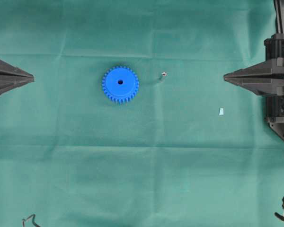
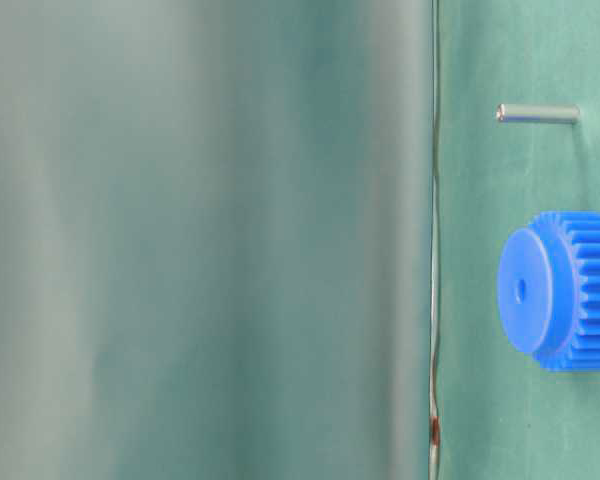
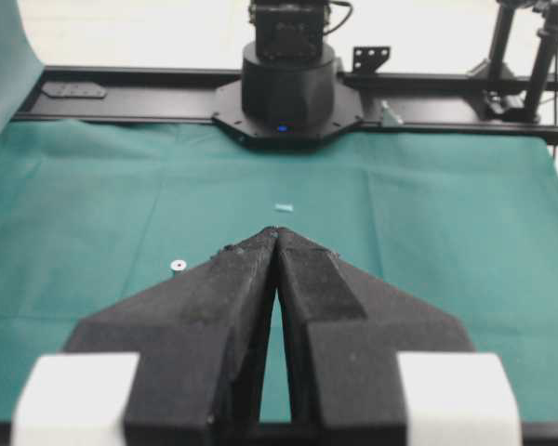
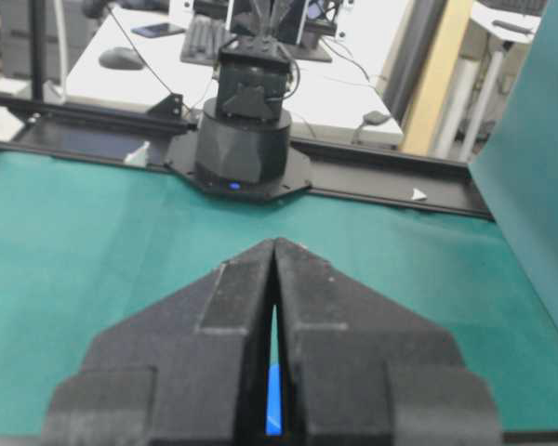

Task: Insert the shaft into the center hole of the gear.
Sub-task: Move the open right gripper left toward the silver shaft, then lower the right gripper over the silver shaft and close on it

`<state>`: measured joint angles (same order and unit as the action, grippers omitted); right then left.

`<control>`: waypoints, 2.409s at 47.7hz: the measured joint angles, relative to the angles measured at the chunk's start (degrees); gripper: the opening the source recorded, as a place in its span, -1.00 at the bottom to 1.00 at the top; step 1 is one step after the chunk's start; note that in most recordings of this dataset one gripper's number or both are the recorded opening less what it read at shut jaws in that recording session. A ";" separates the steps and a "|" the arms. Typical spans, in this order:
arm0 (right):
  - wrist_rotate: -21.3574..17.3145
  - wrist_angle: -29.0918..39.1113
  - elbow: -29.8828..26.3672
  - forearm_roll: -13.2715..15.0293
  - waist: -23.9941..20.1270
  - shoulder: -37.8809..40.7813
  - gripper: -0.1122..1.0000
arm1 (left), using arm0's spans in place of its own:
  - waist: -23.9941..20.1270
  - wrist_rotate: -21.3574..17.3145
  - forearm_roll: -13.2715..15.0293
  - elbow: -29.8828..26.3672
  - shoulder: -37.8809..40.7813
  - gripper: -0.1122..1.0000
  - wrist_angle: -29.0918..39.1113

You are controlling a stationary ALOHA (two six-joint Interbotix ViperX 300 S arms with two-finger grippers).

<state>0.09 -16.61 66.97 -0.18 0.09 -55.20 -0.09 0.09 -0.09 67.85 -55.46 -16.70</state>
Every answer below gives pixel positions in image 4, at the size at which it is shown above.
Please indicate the blue plastic gear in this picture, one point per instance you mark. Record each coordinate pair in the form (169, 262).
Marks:
(274, 399)

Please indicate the black monitor stand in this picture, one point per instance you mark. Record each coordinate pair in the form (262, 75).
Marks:
(309, 46)

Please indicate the black keyboard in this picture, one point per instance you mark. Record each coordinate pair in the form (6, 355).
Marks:
(203, 39)

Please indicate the white desk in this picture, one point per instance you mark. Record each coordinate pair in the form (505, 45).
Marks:
(330, 103)

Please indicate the green table mat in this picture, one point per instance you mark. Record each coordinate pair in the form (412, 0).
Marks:
(83, 246)

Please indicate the dark smartphone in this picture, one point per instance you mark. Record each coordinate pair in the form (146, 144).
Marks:
(158, 30)

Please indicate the green upright panel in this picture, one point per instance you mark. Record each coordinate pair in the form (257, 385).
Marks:
(517, 170)

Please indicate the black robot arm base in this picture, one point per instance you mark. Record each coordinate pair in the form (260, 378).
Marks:
(242, 148)

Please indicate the black corner bracket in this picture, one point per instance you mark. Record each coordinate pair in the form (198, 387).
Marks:
(169, 107)

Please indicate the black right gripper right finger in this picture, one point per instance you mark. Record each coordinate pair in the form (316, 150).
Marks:
(361, 369)

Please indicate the black aluminium frame rail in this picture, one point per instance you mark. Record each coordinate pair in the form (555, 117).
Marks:
(106, 136)

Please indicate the black computer mouse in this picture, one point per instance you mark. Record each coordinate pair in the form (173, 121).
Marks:
(121, 59)

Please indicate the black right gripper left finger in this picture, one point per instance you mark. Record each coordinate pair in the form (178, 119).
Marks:
(190, 369)

